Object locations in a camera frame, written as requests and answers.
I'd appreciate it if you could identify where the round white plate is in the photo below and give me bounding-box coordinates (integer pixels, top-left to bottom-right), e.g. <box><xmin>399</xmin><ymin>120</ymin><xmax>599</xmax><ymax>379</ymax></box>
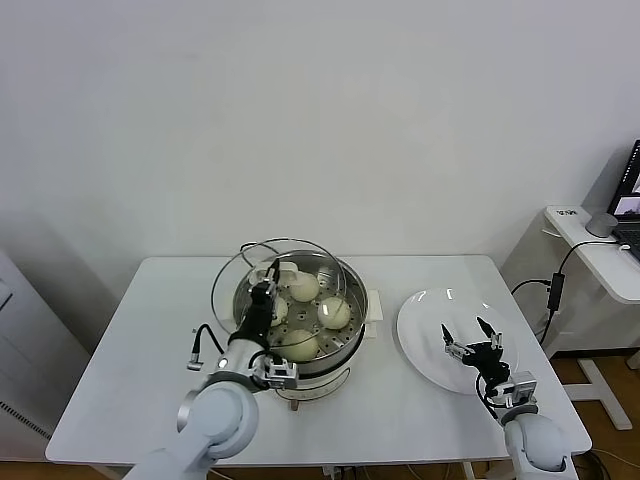
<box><xmin>397</xmin><ymin>287</ymin><xmax>521</xmax><ymax>396</ymax></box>

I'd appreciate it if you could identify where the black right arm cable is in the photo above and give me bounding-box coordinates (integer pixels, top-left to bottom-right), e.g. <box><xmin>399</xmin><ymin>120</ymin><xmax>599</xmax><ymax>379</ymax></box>
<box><xmin>473</xmin><ymin>374</ymin><xmax>501</xmax><ymax>419</ymax></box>

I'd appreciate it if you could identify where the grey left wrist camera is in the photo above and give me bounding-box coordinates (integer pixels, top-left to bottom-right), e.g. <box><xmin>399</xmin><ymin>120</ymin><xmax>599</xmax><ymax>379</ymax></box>
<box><xmin>252</xmin><ymin>355</ymin><xmax>300</xmax><ymax>391</ymax></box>

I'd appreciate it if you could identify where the white side desk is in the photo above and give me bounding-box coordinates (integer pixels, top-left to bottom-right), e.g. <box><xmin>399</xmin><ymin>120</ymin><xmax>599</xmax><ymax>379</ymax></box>
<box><xmin>502</xmin><ymin>205</ymin><xmax>640</xmax><ymax>431</ymax></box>

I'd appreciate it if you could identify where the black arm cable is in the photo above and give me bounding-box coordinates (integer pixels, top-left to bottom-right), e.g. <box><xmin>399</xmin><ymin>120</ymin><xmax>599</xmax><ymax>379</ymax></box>
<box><xmin>187</xmin><ymin>323</ymin><xmax>236</xmax><ymax>371</ymax></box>
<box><xmin>473</xmin><ymin>374</ymin><xmax>501</xmax><ymax>419</ymax></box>

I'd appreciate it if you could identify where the grey round desk gadget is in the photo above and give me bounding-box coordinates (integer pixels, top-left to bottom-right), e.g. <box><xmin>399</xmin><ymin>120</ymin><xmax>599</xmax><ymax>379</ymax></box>
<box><xmin>585</xmin><ymin>211</ymin><xmax>620</xmax><ymax>239</ymax></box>

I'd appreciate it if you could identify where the black laptop charger cable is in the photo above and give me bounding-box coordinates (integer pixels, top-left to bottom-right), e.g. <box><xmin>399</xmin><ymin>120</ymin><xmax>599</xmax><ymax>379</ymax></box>
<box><xmin>510</xmin><ymin>241</ymin><xmax>632</xmax><ymax>346</ymax></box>

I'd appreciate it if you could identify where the white steamed baozi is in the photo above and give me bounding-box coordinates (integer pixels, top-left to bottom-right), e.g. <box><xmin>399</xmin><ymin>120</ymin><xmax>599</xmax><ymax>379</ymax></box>
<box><xmin>272</xmin><ymin>328</ymin><xmax>320</xmax><ymax>363</ymax></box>
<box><xmin>289</xmin><ymin>273</ymin><xmax>320</xmax><ymax>303</ymax></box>
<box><xmin>269</xmin><ymin>295</ymin><xmax>290</xmax><ymax>327</ymax></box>
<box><xmin>317</xmin><ymin>296</ymin><xmax>353</xmax><ymax>331</ymax></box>

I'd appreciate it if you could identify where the cream electric cooking pot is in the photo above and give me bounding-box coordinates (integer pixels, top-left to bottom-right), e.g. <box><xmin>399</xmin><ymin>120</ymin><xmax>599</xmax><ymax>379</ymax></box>
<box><xmin>223</xmin><ymin>319</ymin><xmax>381</xmax><ymax>412</ymax></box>

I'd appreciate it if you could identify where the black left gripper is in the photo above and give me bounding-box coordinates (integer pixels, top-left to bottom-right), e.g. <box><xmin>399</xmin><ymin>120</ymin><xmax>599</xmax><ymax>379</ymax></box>
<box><xmin>239</xmin><ymin>257</ymin><xmax>282</xmax><ymax>346</ymax></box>

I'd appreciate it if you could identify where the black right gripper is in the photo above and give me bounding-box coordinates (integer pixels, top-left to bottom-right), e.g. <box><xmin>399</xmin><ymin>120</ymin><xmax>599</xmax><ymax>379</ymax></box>
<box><xmin>440</xmin><ymin>315</ymin><xmax>511</xmax><ymax>389</ymax></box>

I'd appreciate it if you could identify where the round glass pot lid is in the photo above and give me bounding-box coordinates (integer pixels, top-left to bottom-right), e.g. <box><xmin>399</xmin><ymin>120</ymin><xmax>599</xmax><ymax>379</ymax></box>
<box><xmin>210</xmin><ymin>238</ymin><xmax>349</xmax><ymax>351</ymax></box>

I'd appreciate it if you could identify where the stainless steel steamer basket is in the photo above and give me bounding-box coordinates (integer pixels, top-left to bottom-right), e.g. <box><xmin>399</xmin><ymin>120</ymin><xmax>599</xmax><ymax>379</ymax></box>
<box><xmin>218</xmin><ymin>249</ymin><xmax>385</xmax><ymax>376</ymax></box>

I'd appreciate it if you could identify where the dark open laptop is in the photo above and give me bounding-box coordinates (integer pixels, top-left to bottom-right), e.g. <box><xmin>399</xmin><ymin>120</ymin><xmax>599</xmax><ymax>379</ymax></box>
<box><xmin>610</xmin><ymin>139</ymin><xmax>640</xmax><ymax>261</ymax></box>

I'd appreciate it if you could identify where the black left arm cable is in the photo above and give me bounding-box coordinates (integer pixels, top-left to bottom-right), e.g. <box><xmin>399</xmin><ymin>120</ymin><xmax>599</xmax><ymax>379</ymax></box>
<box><xmin>187</xmin><ymin>323</ymin><xmax>236</xmax><ymax>371</ymax></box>

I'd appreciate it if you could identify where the black pot power cord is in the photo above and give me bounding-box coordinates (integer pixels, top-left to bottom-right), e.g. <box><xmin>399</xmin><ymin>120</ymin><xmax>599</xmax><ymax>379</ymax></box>
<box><xmin>239</xmin><ymin>242</ymin><xmax>284</xmax><ymax>274</ymax></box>

